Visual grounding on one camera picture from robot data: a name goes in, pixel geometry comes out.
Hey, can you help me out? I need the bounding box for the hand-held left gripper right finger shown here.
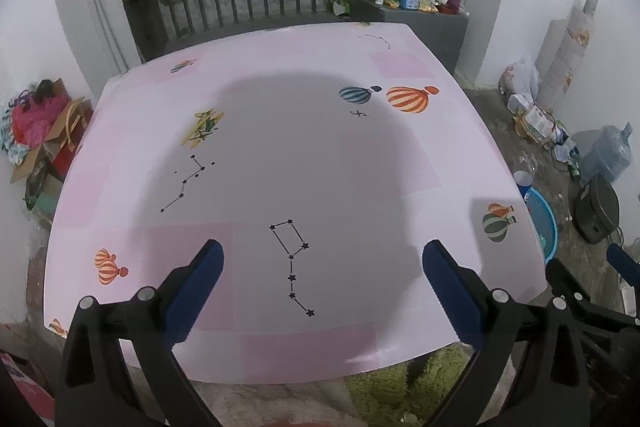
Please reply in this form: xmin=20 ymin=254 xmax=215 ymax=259
xmin=421 ymin=239 xmax=591 ymax=427

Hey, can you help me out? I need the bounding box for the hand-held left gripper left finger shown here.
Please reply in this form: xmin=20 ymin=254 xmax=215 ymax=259
xmin=56 ymin=238 xmax=225 ymax=427

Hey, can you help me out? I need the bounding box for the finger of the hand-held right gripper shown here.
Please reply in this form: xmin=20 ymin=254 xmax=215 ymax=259
xmin=545 ymin=258 xmax=640 ymax=388
xmin=606 ymin=243 xmax=640 ymax=290

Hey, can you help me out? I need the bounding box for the blue plastic basin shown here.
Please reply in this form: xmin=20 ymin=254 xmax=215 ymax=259
xmin=525 ymin=186 xmax=559 ymax=264

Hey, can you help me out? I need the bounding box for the black cooker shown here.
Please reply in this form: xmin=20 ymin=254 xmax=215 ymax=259
xmin=574 ymin=174 xmax=621 ymax=244

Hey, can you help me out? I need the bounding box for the large water jug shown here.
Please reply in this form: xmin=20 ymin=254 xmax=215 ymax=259
xmin=575 ymin=123 xmax=633 ymax=182

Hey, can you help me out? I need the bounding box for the green fluffy cloth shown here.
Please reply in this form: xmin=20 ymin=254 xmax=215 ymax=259
xmin=345 ymin=347 xmax=473 ymax=427

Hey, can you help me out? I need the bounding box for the white fluffy cloth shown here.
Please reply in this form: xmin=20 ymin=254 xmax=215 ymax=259
xmin=192 ymin=377 xmax=366 ymax=427

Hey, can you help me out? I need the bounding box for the printed carton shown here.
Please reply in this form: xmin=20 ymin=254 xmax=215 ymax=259
xmin=515 ymin=104 xmax=563 ymax=142

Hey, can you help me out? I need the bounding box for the pink printed paper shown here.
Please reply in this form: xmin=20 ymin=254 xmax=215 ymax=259
xmin=0 ymin=352 xmax=56 ymax=423

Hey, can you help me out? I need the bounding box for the brown paper bag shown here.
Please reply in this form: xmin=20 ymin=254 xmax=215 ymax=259
xmin=47 ymin=99 xmax=96 ymax=180

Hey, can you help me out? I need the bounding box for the cardboard box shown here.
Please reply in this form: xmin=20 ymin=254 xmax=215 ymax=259
xmin=10 ymin=79 xmax=96 ymax=212

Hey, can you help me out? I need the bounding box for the white plastic bag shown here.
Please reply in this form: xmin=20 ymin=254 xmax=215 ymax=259
xmin=498 ymin=56 xmax=541 ymax=100

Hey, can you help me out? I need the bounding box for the rolled printed wallpaper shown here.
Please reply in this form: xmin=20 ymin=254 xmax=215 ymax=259
xmin=537 ymin=0 xmax=598 ymax=108

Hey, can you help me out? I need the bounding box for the pink bag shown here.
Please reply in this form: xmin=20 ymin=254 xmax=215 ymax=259
xmin=11 ymin=93 xmax=68 ymax=148

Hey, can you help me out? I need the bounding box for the grey cabinet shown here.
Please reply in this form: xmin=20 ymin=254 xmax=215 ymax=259
xmin=348 ymin=0 xmax=469 ymax=75

